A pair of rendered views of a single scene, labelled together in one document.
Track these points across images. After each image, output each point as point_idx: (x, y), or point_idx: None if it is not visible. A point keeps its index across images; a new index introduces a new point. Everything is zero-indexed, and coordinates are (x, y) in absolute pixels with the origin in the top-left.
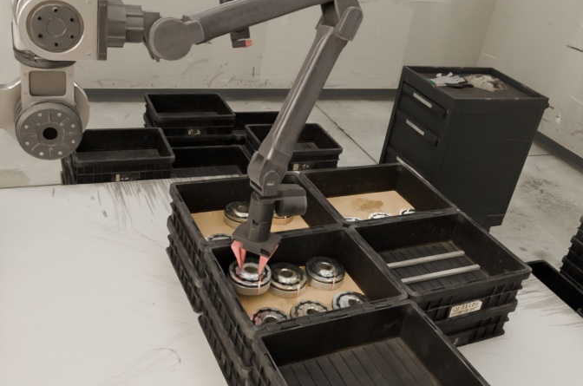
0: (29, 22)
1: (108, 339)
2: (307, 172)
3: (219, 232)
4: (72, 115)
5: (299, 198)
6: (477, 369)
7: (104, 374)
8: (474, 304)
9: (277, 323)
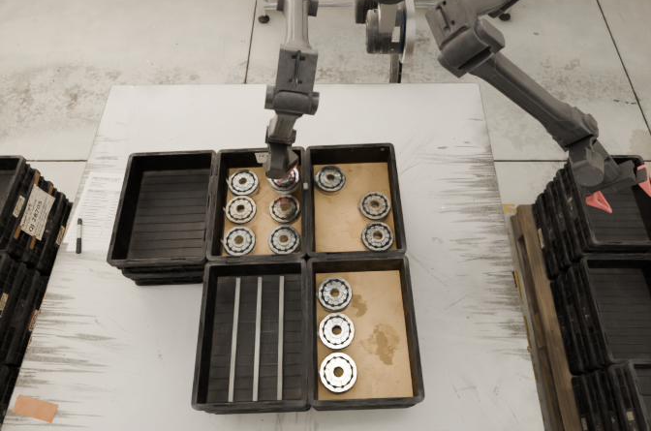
0: None
1: (306, 134)
2: (405, 263)
3: (357, 188)
4: (368, 31)
5: (268, 166)
6: (195, 356)
7: None
8: None
9: (217, 164)
